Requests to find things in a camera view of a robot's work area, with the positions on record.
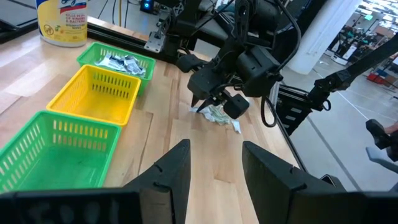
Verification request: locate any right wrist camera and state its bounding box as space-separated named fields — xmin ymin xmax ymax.
xmin=235 ymin=46 xmax=283 ymax=98

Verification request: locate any black electronics box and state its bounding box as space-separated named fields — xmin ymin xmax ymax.
xmin=139 ymin=0 xmax=155 ymax=13

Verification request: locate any small black silver camera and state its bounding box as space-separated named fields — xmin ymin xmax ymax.
xmin=320 ymin=174 xmax=346 ymax=191

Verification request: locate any white blue alcohol wipe packet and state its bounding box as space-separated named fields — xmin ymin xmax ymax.
xmin=129 ymin=57 xmax=147 ymax=77
xmin=113 ymin=55 xmax=134 ymax=71
xmin=95 ymin=53 xmax=118 ymax=68

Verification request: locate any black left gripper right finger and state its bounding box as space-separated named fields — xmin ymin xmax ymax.
xmin=242 ymin=141 xmax=398 ymax=224

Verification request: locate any yellow plastic slotted basket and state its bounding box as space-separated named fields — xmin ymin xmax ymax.
xmin=46 ymin=64 xmax=142 ymax=127

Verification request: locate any green plastic slotted basket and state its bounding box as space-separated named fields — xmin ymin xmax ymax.
xmin=0 ymin=110 xmax=122 ymax=193
xmin=76 ymin=42 xmax=157 ymax=96

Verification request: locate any black leader handle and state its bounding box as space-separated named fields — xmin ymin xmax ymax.
xmin=366 ymin=119 xmax=398 ymax=162

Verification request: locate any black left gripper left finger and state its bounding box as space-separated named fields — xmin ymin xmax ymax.
xmin=0 ymin=139 xmax=191 ymax=224

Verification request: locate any Lysol wipes canister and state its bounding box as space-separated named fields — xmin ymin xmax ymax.
xmin=35 ymin=0 xmax=89 ymax=48

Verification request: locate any blue-grey chair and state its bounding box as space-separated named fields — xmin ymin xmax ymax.
xmin=366 ymin=146 xmax=398 ymax=175

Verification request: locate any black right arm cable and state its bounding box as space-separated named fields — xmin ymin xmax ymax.
xmin=260 ymin=0 xmax=303 ymax=128

